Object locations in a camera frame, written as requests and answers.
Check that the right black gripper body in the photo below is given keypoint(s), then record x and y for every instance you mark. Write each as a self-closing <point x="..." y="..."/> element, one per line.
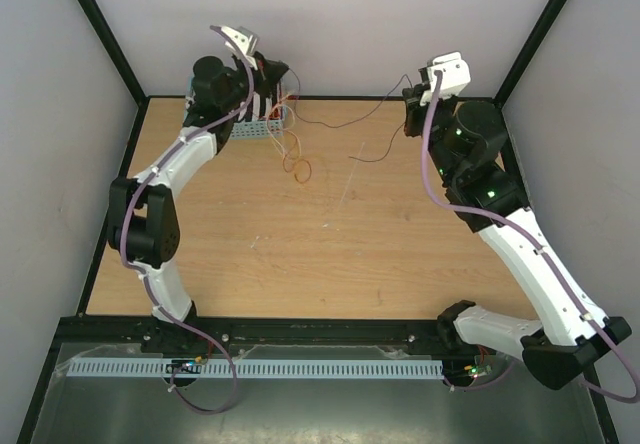
<point x="417" y="111"/>

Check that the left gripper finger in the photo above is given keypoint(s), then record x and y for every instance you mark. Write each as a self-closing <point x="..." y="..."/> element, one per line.
<point x="260" y="60"/>
<point x="278" y="70"/>

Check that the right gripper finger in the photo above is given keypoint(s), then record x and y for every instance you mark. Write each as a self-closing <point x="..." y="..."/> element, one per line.
<point x="411" y="95"/>
<point x="410" y="129"/>

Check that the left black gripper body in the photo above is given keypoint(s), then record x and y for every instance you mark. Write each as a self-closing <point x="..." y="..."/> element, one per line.
<point x="263" y="83"/>

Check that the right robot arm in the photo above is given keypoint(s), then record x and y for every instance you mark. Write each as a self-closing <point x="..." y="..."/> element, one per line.
<point x="464" y="139"/>

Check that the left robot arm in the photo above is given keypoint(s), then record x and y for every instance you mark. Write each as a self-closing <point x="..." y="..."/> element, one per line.
<point x="142" y="222"/>

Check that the white zip tie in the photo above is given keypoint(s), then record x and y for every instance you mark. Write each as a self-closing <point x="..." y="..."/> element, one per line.
<point x="356" y="159"/>

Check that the light blue plastic basket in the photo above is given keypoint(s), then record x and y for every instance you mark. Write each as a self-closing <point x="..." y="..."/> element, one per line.
<point x="272" y="124"/>

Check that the black white striped cloth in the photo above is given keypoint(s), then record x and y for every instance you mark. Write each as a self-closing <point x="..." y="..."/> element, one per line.
<point x="259" y="107"/>

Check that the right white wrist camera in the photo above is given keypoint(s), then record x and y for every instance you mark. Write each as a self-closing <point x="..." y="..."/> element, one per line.
<point x="455" y="76"/>

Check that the light blue slotted cable duct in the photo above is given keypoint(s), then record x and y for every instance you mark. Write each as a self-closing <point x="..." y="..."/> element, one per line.
<point x="257" y="369"/>

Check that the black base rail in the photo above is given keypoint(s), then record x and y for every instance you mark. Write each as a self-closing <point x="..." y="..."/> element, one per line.
<point x="416" y="337"/>

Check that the black enclosure frame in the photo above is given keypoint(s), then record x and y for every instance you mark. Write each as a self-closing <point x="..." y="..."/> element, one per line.
<point x="42" y="399"/>

